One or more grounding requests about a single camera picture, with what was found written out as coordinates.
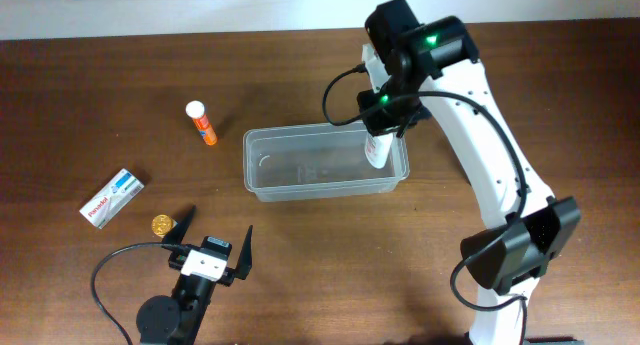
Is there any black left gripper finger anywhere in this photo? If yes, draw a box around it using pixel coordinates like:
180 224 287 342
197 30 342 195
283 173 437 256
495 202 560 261
162 205 196 245
234 225 253 280

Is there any gold lid balm jar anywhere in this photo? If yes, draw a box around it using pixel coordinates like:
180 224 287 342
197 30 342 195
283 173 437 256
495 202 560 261
151 214 176 238

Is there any white spray bottle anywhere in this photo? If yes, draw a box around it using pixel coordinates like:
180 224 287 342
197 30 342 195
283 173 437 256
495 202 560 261
364 133 394 169

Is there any orange tablet tube white cap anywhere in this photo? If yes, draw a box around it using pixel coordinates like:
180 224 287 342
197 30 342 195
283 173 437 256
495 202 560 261
185 100 218 146

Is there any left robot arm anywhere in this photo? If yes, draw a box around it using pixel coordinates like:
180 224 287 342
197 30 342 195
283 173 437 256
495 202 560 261
136 209 253 345

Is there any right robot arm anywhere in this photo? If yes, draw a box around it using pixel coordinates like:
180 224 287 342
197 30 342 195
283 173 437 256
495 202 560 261
357 0 581 344

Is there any clear plastic container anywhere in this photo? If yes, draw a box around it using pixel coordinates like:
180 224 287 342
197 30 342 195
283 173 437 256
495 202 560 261
243 121 410 202

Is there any white Panadol box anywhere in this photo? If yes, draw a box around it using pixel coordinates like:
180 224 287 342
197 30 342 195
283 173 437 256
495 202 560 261
79 168 144 229

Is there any black left camera cable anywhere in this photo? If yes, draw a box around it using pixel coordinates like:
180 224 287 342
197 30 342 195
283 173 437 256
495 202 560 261
89 241 189 345

